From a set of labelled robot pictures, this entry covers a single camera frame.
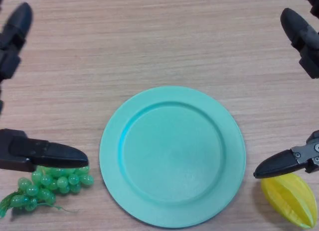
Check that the yellow starfruit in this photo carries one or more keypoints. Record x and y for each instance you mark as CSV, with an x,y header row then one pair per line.
x,y
289,201

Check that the green grapes bunch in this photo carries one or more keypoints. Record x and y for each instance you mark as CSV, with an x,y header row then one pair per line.
x,y
45,188

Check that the green round plate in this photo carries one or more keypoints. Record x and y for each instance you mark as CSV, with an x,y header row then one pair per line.
x,y
172,156

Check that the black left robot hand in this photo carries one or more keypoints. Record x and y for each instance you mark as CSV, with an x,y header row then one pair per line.
x,y
15,41

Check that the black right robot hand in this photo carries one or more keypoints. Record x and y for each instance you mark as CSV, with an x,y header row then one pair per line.
x,y
302,41

